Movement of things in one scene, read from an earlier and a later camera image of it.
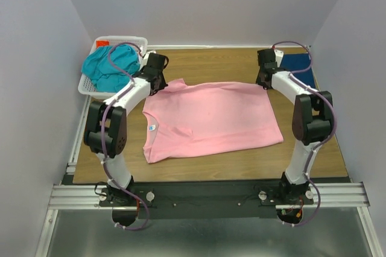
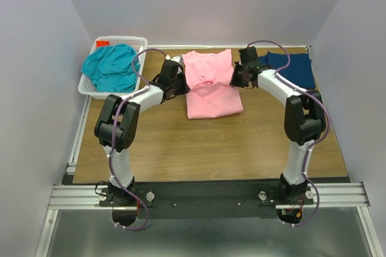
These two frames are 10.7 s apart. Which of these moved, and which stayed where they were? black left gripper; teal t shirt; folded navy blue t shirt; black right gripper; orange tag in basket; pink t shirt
Moved: pink t shirt; black right gripper; black left gripper
Stayed: folded navy blue t shirt; teal t shirt; orange tag in basket
